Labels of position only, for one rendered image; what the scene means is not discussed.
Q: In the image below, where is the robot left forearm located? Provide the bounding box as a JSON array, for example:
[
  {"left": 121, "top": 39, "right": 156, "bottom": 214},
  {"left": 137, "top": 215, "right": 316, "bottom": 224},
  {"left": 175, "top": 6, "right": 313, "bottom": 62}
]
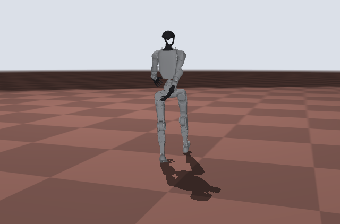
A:
[{"left": 151, "top": 67, "right": 157, "bottom": 80}]

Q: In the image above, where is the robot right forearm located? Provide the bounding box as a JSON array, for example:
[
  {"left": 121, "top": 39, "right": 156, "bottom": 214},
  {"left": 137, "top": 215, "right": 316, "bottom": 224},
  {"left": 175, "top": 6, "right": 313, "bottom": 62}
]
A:
[{"left": 170, "top": 69, "right": 183, "bottom": 91}]

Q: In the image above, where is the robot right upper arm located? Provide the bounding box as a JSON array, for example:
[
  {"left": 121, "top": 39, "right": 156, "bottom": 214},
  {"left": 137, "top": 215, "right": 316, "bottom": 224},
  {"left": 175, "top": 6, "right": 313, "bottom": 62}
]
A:
[{"left": 175, "top": 50, "right": 186, "bottom": 74}]

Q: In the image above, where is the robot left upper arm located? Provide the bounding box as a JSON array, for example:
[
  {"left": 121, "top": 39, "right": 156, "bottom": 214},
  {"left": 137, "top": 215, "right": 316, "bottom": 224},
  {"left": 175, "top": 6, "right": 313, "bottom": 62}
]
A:
[{"left": 152, "top": 50, "right": 159, "bottom": 72}]

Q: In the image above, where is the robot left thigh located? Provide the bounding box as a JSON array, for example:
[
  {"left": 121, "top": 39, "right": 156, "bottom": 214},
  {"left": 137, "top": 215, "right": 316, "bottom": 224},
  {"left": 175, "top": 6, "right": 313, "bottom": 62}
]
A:
[{"left": 155, "top": 90, "right": 166, "bottom": 131}]

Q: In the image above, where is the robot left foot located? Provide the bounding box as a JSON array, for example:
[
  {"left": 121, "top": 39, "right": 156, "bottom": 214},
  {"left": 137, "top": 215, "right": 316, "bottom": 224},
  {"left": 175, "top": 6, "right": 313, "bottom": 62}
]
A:
[{"left": 159, "top": 154, "right": 168, "bottom": 163}]

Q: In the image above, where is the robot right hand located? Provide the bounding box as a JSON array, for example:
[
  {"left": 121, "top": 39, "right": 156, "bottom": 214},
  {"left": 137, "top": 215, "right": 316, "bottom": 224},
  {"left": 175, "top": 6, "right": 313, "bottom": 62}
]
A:
[{"left": 160, "top": 85, "right": 175, "bottom": 101}]

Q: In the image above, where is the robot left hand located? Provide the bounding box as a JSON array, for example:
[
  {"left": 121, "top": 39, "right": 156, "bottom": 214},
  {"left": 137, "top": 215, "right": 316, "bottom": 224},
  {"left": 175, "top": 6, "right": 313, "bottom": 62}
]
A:
[{"left": 152, "top": 77, "right": 162, "bottom": 87}]

